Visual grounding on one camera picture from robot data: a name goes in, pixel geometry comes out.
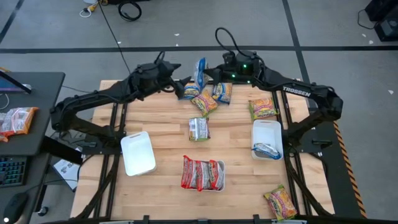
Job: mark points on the black computer mouse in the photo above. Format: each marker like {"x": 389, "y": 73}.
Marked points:
{"x": 15, "y": 207}

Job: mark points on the black metal table frame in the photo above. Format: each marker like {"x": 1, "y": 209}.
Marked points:
{"x": 109, "y": 186}

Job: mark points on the black computer monitor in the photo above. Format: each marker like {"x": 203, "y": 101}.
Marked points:
{"x": 9, "y": 85}

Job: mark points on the backlit black keyboard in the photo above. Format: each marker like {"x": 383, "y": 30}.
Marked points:
{"x": 12, "y": 171}

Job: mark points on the orange ramen multipack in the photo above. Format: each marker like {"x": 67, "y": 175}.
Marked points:
{"x": 18, "y": 121}

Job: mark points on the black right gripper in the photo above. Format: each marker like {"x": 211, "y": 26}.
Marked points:
{"x": 225, "y": 74}

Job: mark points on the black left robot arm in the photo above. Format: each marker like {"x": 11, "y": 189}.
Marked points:
{"x": 93, "y": 99}

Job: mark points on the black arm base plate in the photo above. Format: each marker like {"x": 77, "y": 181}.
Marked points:
{"x": 62, "y": 153}

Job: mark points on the white printed cardboard box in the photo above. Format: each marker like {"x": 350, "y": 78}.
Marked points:
{"x": 66, "y": 171}

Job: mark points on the blue Maruchan ramen pack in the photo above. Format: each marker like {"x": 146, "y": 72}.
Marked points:
{"x": 191, "y": 91}
{"x": 200, "y": 73}
{"x": 265, "y": 150}
{"x": 222, "y": 93}

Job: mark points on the hazard-striped black base plate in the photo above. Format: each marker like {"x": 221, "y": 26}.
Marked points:
{"x": 339, "y": 186}

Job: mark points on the black equipment case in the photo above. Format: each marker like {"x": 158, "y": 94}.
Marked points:
{"x": 387, "y": 28}

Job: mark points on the orange noodle packet bottom-right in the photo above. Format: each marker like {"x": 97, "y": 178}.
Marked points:
{"x": 280, "y": 203}

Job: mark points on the green Maruchan ramen pack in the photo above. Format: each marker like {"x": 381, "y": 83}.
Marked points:
{"x": 199, "y": 129}
{"x": 204, "y": 103}
{"x": 263, "y": 109}

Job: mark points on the white plastic bin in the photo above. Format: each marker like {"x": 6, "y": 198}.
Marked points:
{"x": 224, "y": 174}
{"x": 138, "y": 154}
{"x": 265, "y": 133}

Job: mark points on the black office desk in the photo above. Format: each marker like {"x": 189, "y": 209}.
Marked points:
{"x": 40, "y": 133}

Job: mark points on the black caster wheel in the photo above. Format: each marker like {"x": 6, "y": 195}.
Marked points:
{"x": 43, "y": 211}

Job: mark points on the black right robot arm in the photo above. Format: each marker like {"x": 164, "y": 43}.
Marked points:
{"x": 298, "y": 90}

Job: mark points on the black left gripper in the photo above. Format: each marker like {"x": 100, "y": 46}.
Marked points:
{"x": 164, "y": 77}

